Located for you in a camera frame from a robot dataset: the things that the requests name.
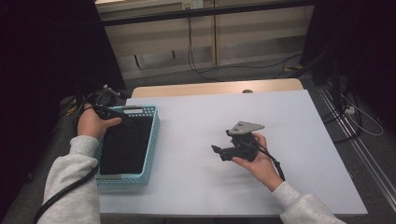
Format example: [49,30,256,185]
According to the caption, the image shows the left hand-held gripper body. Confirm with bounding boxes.
[88,84,120,120]

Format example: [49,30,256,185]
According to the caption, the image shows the wooden table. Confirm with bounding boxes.
[130,77,304,99]

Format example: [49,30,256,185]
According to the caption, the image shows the beige wooden cabinet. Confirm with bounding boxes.
[94,0,316,80]

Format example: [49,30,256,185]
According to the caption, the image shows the black pants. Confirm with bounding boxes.
[99,115,154,175]

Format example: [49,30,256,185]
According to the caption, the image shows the hand-held gripper black cable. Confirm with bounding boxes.
[32,92,100,224]
[256,146,286,182]

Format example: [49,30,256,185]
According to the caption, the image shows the person's left hand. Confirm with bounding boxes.
[77,103,122,139]

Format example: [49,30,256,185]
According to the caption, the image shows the blue perforated plastic basket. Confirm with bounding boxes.
[92,105,161,188]

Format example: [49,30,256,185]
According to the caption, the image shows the metal floor rail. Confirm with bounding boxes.
[316,85,396,214]

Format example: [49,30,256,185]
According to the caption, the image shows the yellow strip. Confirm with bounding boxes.
[64,98,78,117]

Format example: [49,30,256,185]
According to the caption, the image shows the left hand-held gripper black cable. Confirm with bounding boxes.
[32,92,100,224]

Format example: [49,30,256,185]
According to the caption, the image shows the black metal stand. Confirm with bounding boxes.
[288,49,363,139]

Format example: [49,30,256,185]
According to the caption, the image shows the black curtain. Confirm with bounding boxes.
[300,0,396,125]
[0,0,127,213]

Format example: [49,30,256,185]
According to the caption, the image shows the black power cable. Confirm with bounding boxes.
[186,17,304,82]

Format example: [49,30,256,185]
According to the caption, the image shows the person's right hand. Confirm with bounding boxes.
[232,133,284,192]

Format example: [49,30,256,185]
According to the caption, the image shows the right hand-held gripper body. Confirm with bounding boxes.
[225,120,265,162]

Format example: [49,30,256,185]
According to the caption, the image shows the white cable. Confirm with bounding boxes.
[339,92,385,137]

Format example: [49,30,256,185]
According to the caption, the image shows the right hand-held gripper black cable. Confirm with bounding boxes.
[256,146,286,182]

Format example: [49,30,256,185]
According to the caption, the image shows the white wall socket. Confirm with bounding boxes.
[181,0,204,9]

